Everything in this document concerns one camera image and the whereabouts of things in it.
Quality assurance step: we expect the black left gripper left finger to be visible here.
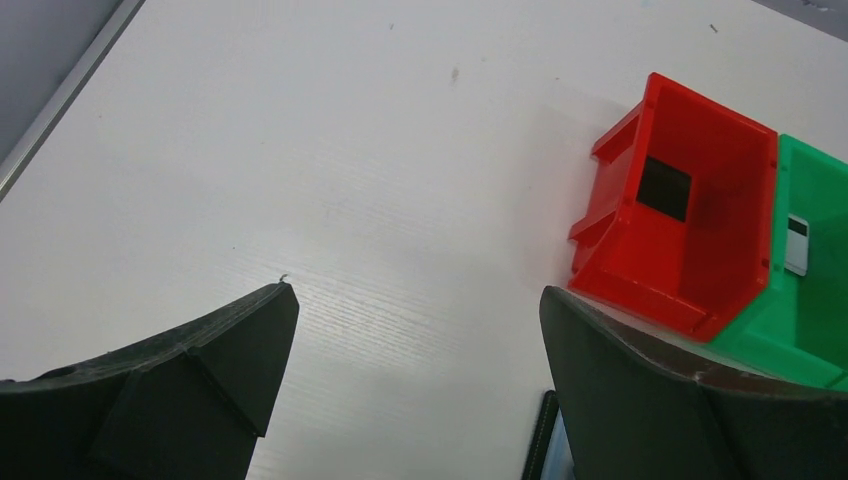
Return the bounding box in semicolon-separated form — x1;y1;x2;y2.
1;282;299;479

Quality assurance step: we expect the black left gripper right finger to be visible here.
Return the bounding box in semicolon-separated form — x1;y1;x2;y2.
539;286;847;479

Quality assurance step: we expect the black leather card holder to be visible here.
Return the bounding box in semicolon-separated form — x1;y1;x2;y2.
520;390;575;480

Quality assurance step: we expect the black card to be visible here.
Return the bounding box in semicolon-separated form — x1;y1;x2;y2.
637;156;692;222

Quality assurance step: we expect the silver magnetic stripe card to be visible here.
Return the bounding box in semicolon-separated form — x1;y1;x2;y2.
785;214;810;277

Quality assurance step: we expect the red plastic bin left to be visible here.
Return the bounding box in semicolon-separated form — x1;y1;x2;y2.
568;73;778;343

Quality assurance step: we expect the green plastic bin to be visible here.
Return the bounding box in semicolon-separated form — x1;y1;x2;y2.
707;134;847;392

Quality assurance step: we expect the aluminium table frame rail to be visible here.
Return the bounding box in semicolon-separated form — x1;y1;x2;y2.
1;1;144;197

